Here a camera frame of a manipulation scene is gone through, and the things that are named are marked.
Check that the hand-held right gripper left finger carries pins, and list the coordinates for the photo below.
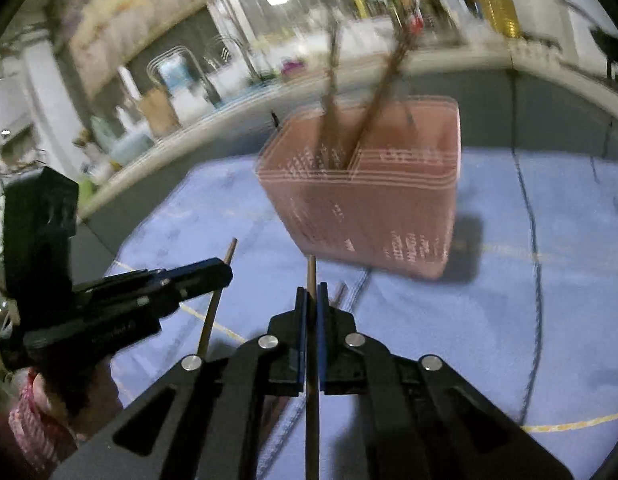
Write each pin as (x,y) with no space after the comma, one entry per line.
(301,330)

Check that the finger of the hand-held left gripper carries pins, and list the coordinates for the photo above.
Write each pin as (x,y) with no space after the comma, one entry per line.
(199,271)
(189,296)

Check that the pink perforated plastic basket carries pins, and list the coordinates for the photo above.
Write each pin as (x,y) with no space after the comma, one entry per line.
(389,210)

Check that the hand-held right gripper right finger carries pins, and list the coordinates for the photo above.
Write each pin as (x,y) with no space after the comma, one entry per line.
(323,330)

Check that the purple vegetable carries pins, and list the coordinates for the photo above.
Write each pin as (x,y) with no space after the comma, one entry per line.
(293,69)

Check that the wooden cutting board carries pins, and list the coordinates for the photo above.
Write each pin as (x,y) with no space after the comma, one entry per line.
(158,112)

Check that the yellow cooking oil bottle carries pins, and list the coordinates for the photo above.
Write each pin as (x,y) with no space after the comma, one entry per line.
(500,10)

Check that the grey kitchen counter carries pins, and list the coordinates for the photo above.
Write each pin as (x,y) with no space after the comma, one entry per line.
(539,105)

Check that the brown wooden chopstick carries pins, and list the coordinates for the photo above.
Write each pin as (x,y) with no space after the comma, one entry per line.
(209,322)
(379,95)
(340,292)
(312,270)

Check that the person's left hand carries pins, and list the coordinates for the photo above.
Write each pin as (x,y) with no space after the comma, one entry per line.
(44,395)

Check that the blue striped tablecloth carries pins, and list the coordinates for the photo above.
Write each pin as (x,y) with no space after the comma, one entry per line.
(489,310)

